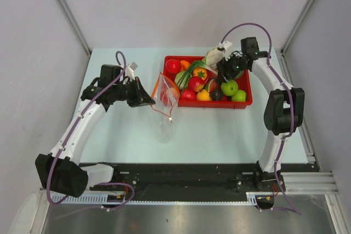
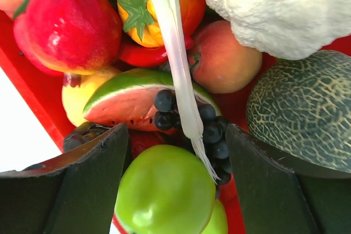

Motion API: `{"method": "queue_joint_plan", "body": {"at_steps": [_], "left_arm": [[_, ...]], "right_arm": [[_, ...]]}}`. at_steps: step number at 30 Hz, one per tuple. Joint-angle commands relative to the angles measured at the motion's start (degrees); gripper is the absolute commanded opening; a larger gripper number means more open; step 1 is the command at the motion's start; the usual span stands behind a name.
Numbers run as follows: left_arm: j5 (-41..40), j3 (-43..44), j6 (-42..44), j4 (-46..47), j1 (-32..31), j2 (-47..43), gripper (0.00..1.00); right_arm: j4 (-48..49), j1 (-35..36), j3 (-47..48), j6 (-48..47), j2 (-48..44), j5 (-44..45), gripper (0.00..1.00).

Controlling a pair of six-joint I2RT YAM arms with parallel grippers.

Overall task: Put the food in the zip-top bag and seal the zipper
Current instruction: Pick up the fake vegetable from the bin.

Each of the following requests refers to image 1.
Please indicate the white cauliflower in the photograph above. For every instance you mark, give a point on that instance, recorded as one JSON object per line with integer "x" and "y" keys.
{"x": 214, "y": 56}

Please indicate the peach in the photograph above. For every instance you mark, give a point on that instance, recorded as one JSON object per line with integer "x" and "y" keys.
{"x": 172, "y": 93}

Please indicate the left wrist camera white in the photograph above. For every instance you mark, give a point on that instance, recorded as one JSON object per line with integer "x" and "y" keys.
{"x": 130, "y": 70}

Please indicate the red apple top left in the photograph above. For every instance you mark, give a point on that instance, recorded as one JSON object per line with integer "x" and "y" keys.
{"x": 173, "y": 66}

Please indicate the clear zip top bag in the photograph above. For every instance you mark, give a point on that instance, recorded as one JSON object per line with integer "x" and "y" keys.
{"x": 163, "y": 110}

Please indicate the red apple bottom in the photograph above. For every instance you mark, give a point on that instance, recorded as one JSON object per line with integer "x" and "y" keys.
{"x": 188, "y": 95}

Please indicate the red apple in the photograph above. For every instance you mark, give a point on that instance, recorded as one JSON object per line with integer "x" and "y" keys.
{"x": 173, "y": 66}
{"x": 188, "y": 95}

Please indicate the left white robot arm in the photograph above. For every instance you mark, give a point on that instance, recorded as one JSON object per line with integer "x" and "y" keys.
{"x": 60, "y": 170}

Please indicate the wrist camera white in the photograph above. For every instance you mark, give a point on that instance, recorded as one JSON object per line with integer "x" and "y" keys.
{"x": 226, "y": 48}
{"x": 130, "y": 70}

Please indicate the orange fruit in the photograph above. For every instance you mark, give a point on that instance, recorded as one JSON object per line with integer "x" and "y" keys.
{"x": 184, "y": 65}

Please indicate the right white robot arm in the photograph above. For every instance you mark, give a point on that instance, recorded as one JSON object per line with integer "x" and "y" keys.
{"x": 283, "y": 112}

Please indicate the red plastic tray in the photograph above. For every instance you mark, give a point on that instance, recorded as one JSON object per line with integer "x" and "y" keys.
{"x": 243, "y": 83}

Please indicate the dark purple fruit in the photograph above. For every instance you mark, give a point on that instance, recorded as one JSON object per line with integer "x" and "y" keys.
{"x": 216, "y": 95}

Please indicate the green melon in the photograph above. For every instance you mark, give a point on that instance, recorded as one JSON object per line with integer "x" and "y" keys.
{"x": 239, "y": 75}

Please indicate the orange bell pepper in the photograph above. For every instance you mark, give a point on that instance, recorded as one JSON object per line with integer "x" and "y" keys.
{"x": 200, "y": 72}

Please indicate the green apple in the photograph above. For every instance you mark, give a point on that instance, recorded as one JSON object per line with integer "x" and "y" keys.
{"x": 229, "y": 88}
{"x": 240, "y": 96}

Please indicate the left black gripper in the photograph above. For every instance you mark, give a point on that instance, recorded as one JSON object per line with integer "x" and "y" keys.
{"x": 136, "y": 101}

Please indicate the green onion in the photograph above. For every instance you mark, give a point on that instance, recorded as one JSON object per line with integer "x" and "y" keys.
{"x": 198, "y": 63}

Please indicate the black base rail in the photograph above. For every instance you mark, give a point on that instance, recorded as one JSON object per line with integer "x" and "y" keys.
{"x": 192, "y": 182}

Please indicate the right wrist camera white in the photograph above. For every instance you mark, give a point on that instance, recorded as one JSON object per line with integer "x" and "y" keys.
{"x": 226, "y": 48}

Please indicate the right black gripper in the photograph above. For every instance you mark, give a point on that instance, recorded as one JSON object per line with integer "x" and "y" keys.
{"x": 224, "y": 68}

